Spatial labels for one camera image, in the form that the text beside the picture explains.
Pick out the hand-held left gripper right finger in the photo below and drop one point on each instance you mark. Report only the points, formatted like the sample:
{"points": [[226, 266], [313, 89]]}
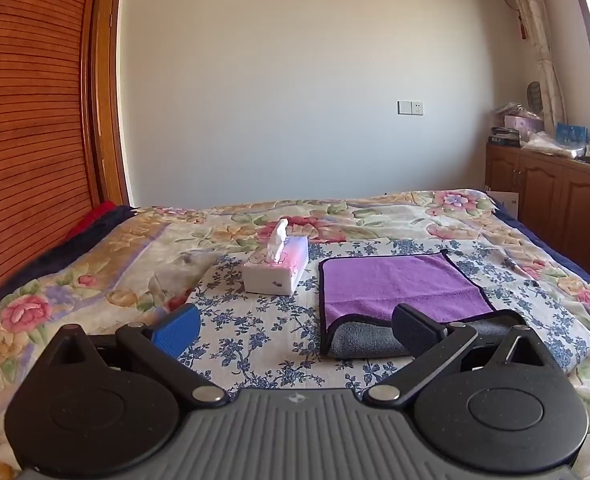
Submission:
{"points": [[415, 331]]}

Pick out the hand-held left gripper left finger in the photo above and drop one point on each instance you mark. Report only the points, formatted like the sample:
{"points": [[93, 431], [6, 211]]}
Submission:
{"points": [[177, 331]]}

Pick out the purple and grey towel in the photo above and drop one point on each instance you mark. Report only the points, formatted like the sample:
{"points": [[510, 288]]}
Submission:
{"points": [[400, 280]]}

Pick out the floral blanket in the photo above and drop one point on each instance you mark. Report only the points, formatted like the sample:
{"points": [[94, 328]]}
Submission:
{"points": [[125, 255]]}

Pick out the blue flower print cloth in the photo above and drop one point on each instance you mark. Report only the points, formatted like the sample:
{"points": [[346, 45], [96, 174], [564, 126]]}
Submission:
{"points": [[275, 330]]}

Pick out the white tissue box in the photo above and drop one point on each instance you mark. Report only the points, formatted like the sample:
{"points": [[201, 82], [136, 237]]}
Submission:
{"points": [[275, 276]]}

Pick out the dark blanket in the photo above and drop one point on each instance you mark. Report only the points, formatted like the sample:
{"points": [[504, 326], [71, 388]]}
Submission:
{"points": [[75, 247]]}

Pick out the red cloth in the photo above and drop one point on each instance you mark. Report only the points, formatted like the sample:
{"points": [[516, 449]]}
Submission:
{"points": [[95, 217]]}

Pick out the white cardboard box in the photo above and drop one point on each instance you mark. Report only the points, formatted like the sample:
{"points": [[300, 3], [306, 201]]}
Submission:
{"points": [[507, 202]]}

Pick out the dark blue bed sheet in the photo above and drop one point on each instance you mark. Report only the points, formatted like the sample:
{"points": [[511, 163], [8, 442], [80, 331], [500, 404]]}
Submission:
{"points": [[555, 247]]}

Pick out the wooden cabinet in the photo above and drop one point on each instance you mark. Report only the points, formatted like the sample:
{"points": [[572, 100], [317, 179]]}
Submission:
{"points": [[550, 195]]}

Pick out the dark book stack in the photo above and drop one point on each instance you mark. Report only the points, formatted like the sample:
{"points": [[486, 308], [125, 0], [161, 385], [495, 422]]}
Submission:
{"points": [[504, 138]]}

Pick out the clear plastic bag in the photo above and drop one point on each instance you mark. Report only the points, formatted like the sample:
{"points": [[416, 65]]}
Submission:
{"points": [[550, 142]]}

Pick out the wooden door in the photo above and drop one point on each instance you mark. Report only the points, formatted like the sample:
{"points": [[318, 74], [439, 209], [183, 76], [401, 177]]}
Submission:
{"points": [[106, 110]]}

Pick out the pink box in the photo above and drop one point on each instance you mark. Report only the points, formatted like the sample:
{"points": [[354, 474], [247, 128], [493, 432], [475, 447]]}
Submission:
{"points": [[522, 124]]}

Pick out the blue box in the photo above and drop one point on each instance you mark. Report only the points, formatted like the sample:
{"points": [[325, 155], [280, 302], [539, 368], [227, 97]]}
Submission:
{"points": [[571, 133]]}

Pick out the wooden slatted wardrobe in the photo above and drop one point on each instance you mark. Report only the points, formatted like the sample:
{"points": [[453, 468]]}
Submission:
{"points": [[25, 110]]}

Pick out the patterned curtain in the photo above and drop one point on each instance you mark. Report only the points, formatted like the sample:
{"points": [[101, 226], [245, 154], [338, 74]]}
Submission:
{"points": [[540, 45]]}

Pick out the red tassel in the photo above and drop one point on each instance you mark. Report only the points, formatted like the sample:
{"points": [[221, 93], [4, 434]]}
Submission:
{"points": [[523, 25]]}

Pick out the white wall socket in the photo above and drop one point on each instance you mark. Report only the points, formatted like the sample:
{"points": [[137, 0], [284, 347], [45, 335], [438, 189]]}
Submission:
{"points": [[410, 108]]}

